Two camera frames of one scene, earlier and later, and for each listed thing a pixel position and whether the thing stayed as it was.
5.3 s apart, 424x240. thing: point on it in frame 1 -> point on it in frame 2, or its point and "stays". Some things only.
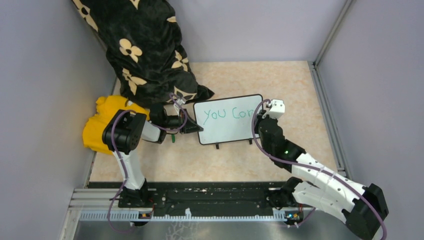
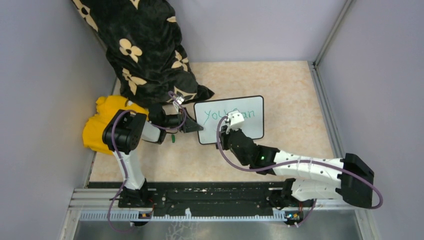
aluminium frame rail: [340, 156] stays
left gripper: [189, 126] stays
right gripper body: [267, 147] -> [226, 146]
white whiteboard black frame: [226, 120] stays
